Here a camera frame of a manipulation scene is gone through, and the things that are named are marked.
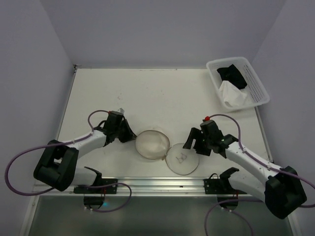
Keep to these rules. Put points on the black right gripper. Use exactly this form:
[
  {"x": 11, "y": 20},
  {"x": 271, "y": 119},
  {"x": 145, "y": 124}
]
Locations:
[{"x": 199, "y": 144}]

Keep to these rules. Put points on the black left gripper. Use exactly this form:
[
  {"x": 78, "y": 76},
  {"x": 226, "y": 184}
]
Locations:
[{"x": 123, "y": 132}]

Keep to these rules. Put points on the white mesh laundry bag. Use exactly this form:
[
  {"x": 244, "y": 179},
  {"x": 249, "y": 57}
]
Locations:
[{"x": 154, "y": 145}]

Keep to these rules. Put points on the white bra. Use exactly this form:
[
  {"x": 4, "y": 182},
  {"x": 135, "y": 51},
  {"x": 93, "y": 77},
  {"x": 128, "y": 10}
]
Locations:
[{"x": 231, "y": 95}]

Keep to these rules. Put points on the black bra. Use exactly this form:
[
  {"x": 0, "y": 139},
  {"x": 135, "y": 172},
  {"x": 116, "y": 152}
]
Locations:
[{"x": 233, "y": 75}]

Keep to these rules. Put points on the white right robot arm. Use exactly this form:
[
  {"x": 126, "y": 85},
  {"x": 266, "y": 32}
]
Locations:
[{"x": 279, "y": 188}]

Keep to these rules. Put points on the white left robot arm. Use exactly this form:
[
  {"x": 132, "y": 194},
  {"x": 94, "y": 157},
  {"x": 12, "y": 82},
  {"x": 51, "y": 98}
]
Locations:
[{"x": 57, "y": 166}]

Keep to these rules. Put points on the white perforated plastic basket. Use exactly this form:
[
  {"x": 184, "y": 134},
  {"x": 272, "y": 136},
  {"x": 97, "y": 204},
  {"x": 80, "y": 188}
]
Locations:
[{"x": 255, "y": 90}]

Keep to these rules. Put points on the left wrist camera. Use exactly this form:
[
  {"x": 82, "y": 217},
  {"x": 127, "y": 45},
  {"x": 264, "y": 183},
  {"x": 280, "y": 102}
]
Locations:
[{"x": 121, "y": 110}]

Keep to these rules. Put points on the aluminium mounting rail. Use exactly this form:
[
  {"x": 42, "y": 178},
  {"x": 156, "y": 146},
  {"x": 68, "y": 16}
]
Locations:
[{"x": 138, "y": 186}]

